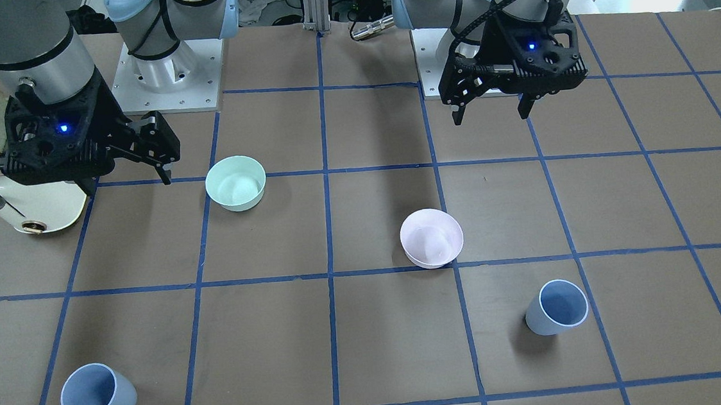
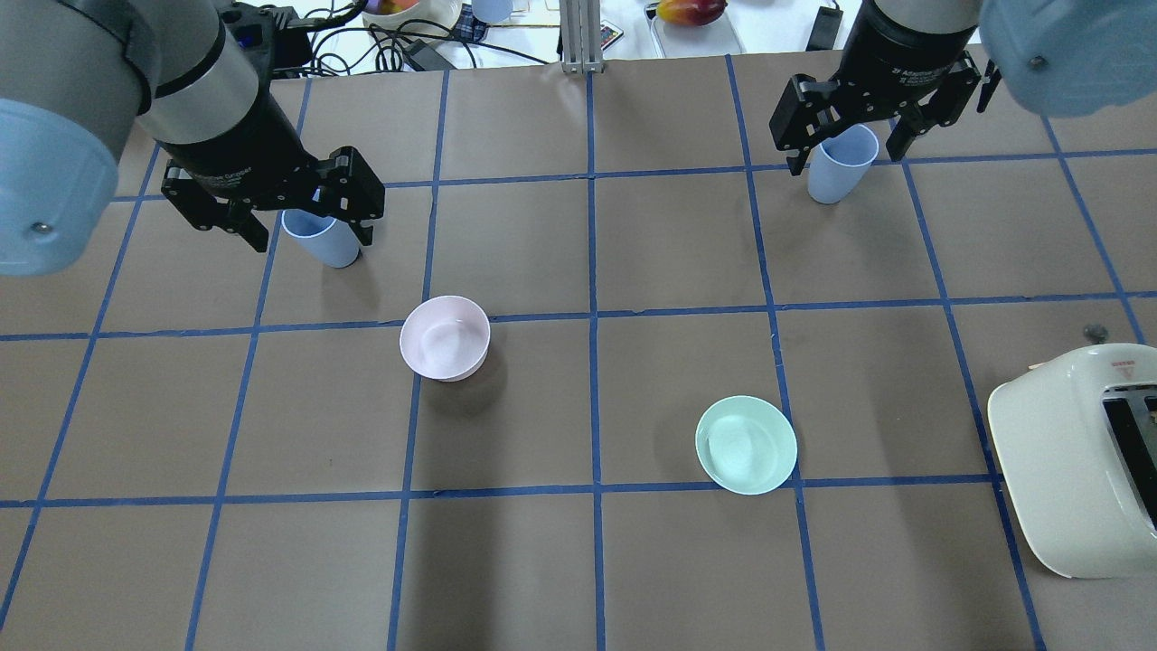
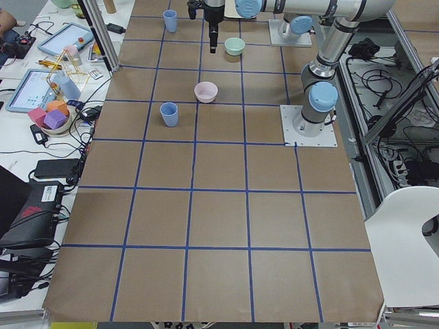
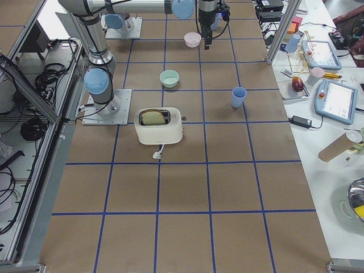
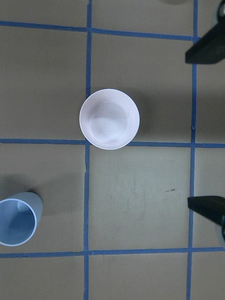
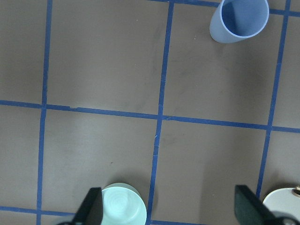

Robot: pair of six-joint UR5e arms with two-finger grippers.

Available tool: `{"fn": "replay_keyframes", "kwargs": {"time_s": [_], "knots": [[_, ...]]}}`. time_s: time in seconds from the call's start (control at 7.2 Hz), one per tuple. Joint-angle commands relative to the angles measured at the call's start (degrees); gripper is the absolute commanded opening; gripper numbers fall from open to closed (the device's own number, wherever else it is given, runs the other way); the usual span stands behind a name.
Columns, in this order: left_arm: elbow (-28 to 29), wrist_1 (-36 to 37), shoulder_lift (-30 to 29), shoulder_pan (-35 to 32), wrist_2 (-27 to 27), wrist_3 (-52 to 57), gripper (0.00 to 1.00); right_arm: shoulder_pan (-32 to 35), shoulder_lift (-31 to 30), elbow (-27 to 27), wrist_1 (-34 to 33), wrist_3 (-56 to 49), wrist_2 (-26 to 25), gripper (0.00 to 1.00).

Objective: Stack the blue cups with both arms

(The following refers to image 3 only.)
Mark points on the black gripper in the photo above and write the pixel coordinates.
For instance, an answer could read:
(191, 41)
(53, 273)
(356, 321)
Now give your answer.
(213, 16)

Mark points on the gold wire rack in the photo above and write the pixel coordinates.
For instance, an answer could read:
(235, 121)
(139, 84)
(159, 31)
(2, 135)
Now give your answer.
(64, 65)

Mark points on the black laptop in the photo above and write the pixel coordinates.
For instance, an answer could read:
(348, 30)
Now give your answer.
(29, 211)

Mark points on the pink cup on desk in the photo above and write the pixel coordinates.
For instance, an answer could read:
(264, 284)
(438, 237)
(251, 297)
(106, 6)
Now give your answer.
(72, 51)

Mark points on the blue cup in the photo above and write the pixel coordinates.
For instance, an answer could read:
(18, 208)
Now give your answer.
(169, 113)
(67, 87)
(170, 20)

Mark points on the teach pendant tablet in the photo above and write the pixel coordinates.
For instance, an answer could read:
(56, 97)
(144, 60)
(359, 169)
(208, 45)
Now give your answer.
(70, 34)
(33, 91)

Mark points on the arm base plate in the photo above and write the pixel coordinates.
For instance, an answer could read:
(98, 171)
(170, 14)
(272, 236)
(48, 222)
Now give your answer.
(298, 132)
(300, 41)

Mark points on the green bowl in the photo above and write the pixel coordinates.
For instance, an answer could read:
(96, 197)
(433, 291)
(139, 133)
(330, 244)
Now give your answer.
(234, 46)

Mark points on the aluminium frame post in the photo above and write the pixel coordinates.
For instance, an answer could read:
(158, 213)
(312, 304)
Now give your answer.
(100, 32)

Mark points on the bowl of foam blocks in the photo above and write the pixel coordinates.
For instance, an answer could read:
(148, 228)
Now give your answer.
(54, 120)

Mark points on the blue cup on rack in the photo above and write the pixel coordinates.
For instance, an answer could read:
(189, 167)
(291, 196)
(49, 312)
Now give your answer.
(67, 87)

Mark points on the white chair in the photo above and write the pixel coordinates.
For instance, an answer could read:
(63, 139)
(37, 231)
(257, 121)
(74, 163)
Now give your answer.
(406, 264)

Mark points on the pink bowl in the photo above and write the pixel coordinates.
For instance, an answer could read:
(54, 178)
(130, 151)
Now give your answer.
(205, 92)

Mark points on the cardboard tube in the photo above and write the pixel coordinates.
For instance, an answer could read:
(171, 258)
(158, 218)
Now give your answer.
(110, 6)

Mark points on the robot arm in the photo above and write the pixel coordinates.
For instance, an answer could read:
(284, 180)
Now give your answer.
(294, 26)
(320, 95)

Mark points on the black power adapter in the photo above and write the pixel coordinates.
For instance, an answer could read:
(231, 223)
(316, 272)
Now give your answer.
(114, 28)

